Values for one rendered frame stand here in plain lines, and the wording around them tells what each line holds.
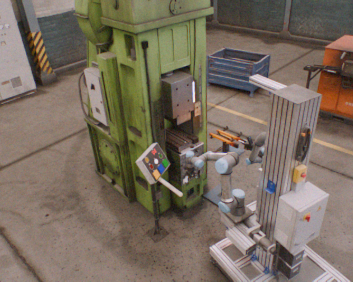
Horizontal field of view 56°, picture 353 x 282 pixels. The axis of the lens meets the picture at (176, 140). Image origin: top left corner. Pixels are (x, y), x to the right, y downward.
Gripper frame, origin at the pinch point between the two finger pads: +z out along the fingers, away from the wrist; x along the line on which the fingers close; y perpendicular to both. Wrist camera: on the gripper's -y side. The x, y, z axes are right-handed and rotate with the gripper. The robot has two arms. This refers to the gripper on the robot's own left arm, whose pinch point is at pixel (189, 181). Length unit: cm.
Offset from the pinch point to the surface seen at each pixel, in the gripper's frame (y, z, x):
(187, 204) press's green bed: -47, 82, 25
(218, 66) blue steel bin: -336, 43, 294
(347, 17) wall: -339, 7, 728
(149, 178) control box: -19.1, -6.7, -34.2
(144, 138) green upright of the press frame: -65, -23, -15
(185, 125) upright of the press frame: -84, -9, 50
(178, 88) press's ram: -52, -75, 23
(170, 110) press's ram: -54, -52, 14
